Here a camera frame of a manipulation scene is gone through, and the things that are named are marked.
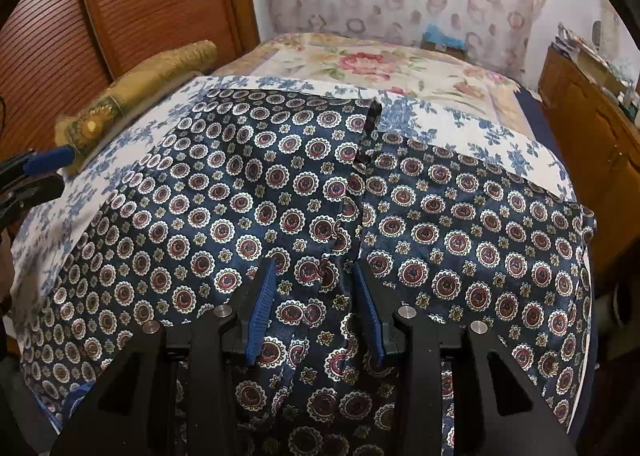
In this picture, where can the navy medallion print garment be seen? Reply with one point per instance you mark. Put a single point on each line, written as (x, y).
(250, 186)

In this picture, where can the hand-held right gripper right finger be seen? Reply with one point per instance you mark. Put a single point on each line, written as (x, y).
(370, 316)

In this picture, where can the blue box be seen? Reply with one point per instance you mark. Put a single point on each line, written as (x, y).
(442, 42)

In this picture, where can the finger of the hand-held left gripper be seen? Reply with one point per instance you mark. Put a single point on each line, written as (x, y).
(50, 159)
(35, 196)

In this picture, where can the clutter on cabinet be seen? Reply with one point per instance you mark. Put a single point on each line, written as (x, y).
(600, 61)

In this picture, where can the beige rose print blanket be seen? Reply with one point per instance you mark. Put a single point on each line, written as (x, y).
(360, 61)

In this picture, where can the white blue floral bedsheet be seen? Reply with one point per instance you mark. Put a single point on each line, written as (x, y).
(450, 121)

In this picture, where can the white round object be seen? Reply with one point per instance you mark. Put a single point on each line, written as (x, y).
(617, 306)

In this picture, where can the yellow rolled pillow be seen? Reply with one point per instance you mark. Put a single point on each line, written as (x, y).
(145, 86)

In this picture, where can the wooden cabinet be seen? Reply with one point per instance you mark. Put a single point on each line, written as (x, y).
(585, 126)

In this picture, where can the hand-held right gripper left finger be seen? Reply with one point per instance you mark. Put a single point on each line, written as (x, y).
(262, 306)

